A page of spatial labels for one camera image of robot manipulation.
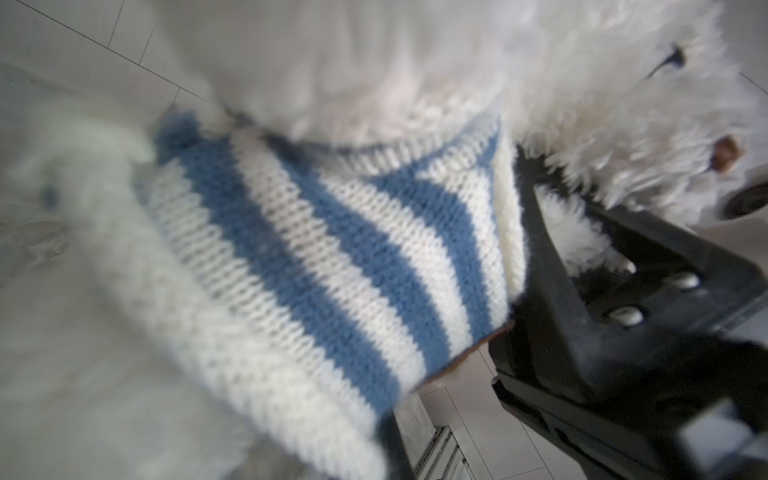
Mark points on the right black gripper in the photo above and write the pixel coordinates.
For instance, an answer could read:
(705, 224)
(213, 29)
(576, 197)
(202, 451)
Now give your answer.
(663, 376)

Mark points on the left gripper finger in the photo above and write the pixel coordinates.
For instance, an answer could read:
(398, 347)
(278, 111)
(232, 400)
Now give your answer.
(396, 459)

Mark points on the white teddy bear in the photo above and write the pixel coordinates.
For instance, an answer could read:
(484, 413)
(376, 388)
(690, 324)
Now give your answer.
(111, 357)

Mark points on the blue white striped sweater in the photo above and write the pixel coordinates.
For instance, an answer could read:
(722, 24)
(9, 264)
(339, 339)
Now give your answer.
(351, 275)

